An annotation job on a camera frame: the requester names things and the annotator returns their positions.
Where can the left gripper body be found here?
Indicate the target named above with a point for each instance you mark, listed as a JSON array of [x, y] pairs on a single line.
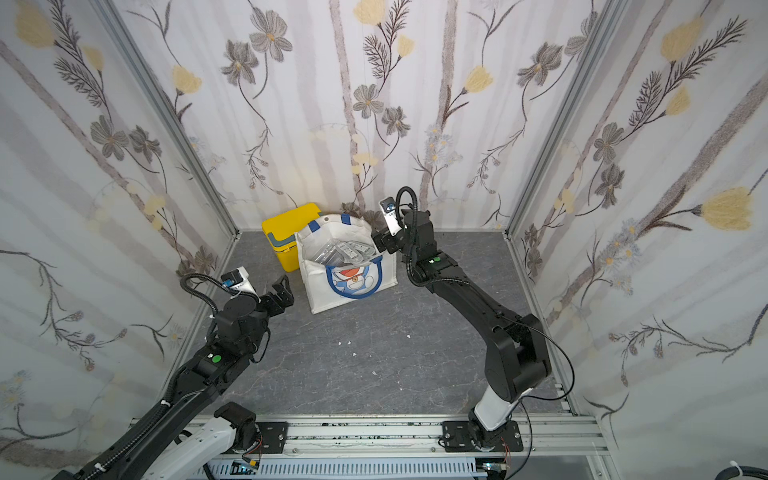
[[261, 318]]

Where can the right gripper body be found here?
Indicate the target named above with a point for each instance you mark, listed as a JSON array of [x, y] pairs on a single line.
[[389, 238]]

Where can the white canvas cartoon tote bag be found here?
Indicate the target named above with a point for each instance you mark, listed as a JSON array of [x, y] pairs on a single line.
[[330, 287]]

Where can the clear long compass case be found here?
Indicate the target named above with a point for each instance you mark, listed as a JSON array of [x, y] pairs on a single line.
[[336, 253]]

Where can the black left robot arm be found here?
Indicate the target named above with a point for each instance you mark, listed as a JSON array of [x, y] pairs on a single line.
[[153, 448]]

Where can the right arm mounting base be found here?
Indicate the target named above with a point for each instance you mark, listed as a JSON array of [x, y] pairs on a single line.
[[469, 436]]

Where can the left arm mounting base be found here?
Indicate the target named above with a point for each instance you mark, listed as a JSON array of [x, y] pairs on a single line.
[[252, 435]]

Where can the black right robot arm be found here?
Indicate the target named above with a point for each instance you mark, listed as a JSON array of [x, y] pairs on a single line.
[[517, 357]]

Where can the yellow plastic lidded box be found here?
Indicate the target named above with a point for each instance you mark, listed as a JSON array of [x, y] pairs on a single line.
[[280, 232]]

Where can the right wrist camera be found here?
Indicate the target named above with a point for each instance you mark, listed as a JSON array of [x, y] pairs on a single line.
[[392, 215]]

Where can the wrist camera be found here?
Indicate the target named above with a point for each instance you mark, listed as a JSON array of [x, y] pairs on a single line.
[[392, 215], [236, 282]]

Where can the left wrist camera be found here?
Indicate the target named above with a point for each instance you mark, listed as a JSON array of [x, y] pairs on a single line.
[[236, 282]]

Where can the aluminium front rail frame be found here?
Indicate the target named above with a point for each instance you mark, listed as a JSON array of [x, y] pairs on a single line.
[[538, 446]]

